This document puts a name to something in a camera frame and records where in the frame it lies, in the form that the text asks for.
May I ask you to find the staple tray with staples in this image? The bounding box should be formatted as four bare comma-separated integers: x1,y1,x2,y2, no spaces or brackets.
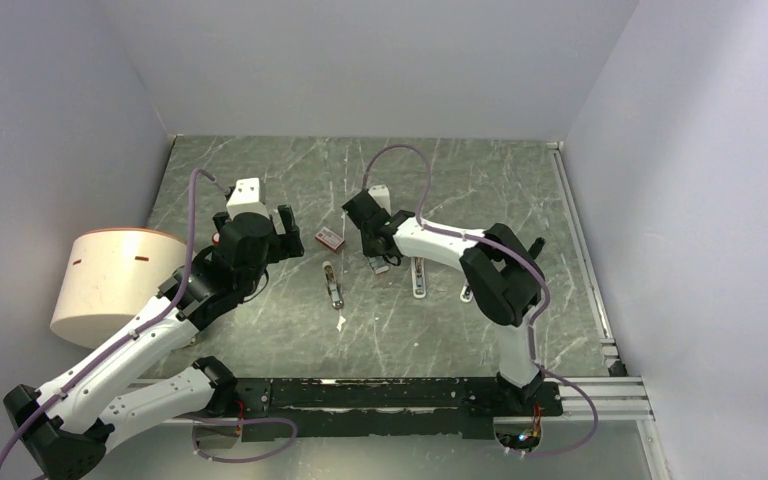
368,257,390,275

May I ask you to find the long white stapler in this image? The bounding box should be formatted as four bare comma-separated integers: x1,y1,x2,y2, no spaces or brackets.
411,257,427,299

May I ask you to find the red staple box sleeve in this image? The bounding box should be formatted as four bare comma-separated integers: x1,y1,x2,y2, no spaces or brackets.
315,227,345,253

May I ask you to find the small beige stapler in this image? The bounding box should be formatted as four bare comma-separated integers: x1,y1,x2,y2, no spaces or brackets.
322,261,344,310

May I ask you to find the small blue stapler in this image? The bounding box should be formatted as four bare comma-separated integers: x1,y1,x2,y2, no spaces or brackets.
460,283,473,303

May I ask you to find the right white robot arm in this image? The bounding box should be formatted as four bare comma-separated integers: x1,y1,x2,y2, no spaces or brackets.
342,189,547,414

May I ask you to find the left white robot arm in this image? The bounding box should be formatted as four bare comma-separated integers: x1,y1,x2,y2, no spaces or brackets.
3,205,304,479

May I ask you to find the white cylindrical container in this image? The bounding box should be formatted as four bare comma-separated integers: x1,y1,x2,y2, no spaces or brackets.
50,228,186,349

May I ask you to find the small black cylinder object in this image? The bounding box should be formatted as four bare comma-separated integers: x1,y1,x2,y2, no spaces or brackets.
528,237,546,259

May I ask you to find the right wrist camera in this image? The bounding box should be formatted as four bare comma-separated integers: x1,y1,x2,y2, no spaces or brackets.
368,185,393,213

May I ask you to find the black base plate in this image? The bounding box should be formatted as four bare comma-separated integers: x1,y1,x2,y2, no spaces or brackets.
170,376,564,442

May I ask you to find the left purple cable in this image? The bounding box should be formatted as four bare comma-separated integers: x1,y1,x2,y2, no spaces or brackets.
0,168,299,480

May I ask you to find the aluminium frame rail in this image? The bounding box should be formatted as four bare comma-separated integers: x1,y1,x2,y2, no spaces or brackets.
69,376,654,425

